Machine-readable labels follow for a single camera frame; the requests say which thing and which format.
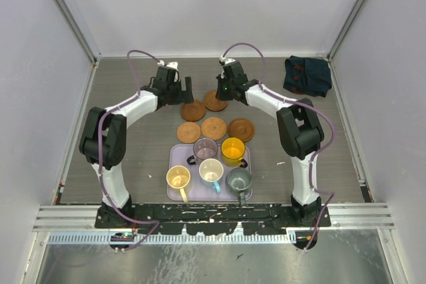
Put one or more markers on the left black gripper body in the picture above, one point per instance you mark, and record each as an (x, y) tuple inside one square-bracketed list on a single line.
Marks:
[(172, 90)]

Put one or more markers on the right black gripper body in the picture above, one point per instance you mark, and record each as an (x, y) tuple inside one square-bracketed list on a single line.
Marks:
[(223, 88)]

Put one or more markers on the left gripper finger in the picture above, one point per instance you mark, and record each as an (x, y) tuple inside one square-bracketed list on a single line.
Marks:
[(188, 95), (180, 99)]

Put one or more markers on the dark wooden coaster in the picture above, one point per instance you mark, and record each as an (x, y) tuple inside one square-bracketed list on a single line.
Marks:
[(193, 112)]

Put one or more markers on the wooden coaster back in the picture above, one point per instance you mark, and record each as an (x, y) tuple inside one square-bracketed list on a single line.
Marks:
[(212, 103)]

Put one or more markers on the woven rattan coaster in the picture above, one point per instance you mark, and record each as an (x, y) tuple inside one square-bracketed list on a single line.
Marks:
[(188, 132), (214, 128)]

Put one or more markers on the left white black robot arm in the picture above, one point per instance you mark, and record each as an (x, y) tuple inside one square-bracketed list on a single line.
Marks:
[(103, 141)]

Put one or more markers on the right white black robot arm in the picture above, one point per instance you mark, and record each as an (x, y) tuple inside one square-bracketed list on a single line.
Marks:
[(299, 128)]

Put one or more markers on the purple translucent cup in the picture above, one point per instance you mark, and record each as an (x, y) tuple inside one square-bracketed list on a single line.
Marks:
[(203, 149)]

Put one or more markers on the cream yellow cup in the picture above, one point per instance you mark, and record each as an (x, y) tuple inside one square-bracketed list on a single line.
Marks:
[(179, 179)]

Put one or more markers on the grey green cup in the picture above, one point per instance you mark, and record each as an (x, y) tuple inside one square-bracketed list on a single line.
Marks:
[(239, 183)]

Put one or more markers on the dark blue folded cloth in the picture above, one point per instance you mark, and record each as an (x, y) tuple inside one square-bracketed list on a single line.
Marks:
[(308, 76)]

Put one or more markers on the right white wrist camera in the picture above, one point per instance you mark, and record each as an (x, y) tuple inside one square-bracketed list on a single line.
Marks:
[(226, 61)]

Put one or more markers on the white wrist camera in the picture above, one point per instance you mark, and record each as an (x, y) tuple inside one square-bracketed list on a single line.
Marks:
[(226, 61), (172, 65)]

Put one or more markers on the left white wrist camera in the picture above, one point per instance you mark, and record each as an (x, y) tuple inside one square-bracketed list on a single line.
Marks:
[(172, 65)]

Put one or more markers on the white cup blue handle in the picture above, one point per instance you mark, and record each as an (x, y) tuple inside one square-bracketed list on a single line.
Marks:
[(211, 171)]

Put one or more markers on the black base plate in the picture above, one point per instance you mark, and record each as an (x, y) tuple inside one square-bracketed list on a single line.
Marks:
[(216, 219)]

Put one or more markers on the aluminium rail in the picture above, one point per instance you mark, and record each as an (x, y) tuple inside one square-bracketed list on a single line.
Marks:
[(342, 216)]

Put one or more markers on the grey slotted cable duct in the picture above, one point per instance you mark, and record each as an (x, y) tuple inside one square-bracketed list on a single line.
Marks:
[(114, 238)]

